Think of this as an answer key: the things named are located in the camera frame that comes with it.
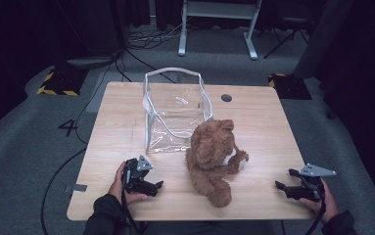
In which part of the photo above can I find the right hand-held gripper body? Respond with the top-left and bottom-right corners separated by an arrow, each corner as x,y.
299,163 -> 337,201

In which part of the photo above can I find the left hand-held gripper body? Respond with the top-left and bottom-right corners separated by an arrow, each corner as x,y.
121,155 -> 154,194

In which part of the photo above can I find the brown teddy bear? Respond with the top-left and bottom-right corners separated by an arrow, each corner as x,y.
184,118 -> 250,209

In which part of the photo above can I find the clear plastic bag white trim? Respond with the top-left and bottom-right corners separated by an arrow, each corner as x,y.
142,67 -> 214,155

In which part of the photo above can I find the person's left hand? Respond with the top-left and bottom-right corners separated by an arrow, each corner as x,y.
108,161 -> 149,205

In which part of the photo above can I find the person's right hand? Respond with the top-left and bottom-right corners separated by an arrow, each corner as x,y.
298,179 -> 340,224

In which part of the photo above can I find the grey tape strip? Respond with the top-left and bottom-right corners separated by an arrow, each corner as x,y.
62,183 -> 88,194

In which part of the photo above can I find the black yellow striped stand base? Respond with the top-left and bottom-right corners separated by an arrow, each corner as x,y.
267,72 -> 312,101
36,67 -> 88,97

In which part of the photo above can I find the black tripod stand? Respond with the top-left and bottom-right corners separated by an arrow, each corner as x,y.
262,16 -> 310,60

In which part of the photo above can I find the grey curtain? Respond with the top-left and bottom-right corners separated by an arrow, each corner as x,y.
293,0 -> 354,79

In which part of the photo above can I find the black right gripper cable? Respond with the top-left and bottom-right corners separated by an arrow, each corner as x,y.
305,182 -> 327,235

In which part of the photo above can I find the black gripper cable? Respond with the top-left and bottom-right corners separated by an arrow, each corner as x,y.
120,175 -> 143,235
305,182 -> 327,235

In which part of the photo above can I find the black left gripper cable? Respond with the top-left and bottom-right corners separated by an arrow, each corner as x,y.
120,175 -> 143,235

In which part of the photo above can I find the long black floor cable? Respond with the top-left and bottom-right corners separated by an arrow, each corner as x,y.
40,58 -> 127,235

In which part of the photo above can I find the bundle of floor cables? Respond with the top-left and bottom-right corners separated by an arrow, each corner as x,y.
127,19 -> 189,51

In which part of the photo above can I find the white desk frame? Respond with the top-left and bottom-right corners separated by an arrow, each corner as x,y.
177,0 -> 263,61

